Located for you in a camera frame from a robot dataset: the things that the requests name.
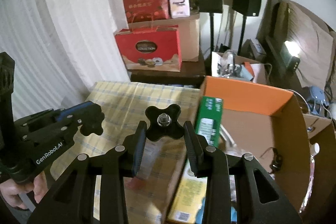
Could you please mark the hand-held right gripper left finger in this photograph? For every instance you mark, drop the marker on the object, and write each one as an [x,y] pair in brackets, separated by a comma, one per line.
[137,150]

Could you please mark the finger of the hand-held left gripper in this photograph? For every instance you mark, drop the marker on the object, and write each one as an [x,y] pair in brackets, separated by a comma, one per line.
[57,133]
[76,109]

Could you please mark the open brown cardboard box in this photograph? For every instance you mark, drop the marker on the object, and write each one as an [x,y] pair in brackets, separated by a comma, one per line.
[321,134]

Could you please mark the black speaker stand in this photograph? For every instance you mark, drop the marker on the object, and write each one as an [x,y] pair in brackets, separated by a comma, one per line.
[211,32]
[242,35]

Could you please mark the red box on top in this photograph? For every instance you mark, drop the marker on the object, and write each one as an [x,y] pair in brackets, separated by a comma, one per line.
[144,1]

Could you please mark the white curtain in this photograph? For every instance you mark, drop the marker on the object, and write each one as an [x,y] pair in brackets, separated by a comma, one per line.
[52,16]

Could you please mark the brown cardboard sheet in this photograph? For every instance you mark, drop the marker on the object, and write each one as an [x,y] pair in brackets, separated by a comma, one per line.
[312,43]

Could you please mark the black star knob with bolt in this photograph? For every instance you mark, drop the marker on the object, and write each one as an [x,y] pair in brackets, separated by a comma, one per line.
[153,113]

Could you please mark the blue white device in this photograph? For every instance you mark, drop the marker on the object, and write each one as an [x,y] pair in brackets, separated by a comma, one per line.
[317,95]

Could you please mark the white pink carton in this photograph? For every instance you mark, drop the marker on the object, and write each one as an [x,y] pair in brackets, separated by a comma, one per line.
[179,3]

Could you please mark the black monitor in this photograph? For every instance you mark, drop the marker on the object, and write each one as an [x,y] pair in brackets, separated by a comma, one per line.
[273,37]

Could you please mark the orange cardboard box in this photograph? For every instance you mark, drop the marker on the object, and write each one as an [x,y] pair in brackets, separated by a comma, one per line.
[249,92]

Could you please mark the cardboard box of clutter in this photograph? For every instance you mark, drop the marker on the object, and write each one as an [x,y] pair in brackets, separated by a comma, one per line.
[258,69]

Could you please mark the dark wooden side table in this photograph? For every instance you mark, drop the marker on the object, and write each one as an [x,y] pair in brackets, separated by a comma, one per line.
[168,79]

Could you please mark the yellow checked tablecloth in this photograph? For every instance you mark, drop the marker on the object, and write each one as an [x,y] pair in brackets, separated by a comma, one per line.
[118,98]

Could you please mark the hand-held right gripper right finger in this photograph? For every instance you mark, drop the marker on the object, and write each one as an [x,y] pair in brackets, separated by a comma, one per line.
[193,151]

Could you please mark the red gift box cupcake print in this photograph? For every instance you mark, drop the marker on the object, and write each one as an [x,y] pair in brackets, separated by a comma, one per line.
[147,37]

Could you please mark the green yellow toothpaste box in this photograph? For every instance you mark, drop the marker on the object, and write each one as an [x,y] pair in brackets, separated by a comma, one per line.
[210,121]

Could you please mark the person's left hand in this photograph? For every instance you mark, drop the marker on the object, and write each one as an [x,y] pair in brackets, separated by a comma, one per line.
[15,193]

